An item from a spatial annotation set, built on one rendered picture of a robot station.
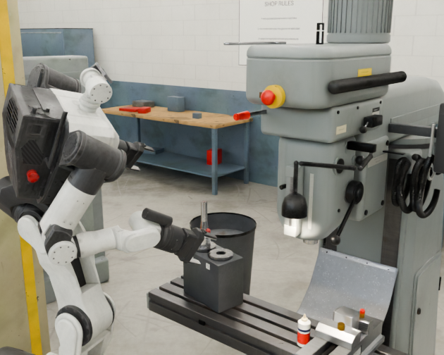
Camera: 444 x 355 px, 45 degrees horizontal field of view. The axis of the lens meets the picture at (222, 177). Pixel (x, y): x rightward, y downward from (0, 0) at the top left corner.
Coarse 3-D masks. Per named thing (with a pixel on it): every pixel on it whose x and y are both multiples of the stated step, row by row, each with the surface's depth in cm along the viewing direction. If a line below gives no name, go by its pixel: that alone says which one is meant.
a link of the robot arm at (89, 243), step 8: (88, 232) 155; (96, 232) 156; (104, 232) 156; (112, 232) 157; (72, 240) 149; (80, 240) 152; (88, 240) 153; (96, 240) 154; (104, 240) 155; (112, 240) 156; (80, 248) 152; (88, 248) 153; (96, 248) 154; (104, 248) 156; (112, 248) 158; (80, 256) 154
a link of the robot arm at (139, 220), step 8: (144, 208) 161; (136, 216) 164; (144, 216) 160; (152, 216) 160; (160, 216) 162; (168, 216) 165; (136, 224) 162; (144, 224) 160; (152, 224) 162; (160, 224) 164; (168, 224) 164; (160, 232) 162; (168, 232) 164; (160, 240) 164; (168, 240) 164; (160, 248) 165
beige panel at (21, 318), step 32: (0, 0) 253; (0, 32) 255; (0, 64) 258; (0, 96) 261; (0, 128) 264; (0, 160) 266; (0, 224) 272; (0, 256) 275; (32, 256) 290; (0, 288) 278; (32, 288) 293; (0, 320) 281; (32, 320) 297; (32, 352) 300
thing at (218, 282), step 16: (208, 256) 195; (224, 256) 192; (240, 256) 195; (192, 272) 201; (208, 272) 193; (224, 272) 190; (240, 272) 195; (192, 288) 203; (208, 288) 194; (224, 288) 191; (240, 288) 197; (208, 304) 196; (224, 304) 193
